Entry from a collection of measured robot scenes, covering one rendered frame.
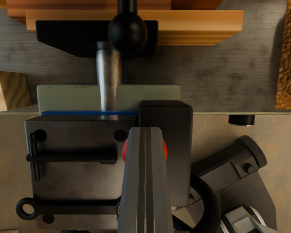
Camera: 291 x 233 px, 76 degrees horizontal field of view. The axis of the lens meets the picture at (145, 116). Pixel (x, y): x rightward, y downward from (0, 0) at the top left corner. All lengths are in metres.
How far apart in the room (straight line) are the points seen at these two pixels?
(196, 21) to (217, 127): 1.10
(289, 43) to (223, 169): 0.92
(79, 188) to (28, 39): 0.19
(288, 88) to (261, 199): 1.10
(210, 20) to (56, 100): 0.16
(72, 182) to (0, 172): 1.43
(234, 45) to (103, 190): 0.22
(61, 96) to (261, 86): 0.23
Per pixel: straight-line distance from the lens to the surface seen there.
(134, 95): 0.18
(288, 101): 0.29
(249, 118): 0.52
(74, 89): 0.19
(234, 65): 0.26
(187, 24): 0.18
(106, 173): 0.16
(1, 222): 1.78
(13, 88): 0.26
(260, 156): 1.19
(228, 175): 1.16
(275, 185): 1.58
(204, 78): 0.25
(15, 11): 0.24
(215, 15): 0.19
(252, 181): 1.27
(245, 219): 1.12
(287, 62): 0.29
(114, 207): 0.17
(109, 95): 0.18
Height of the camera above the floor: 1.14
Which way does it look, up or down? 80 degrees down
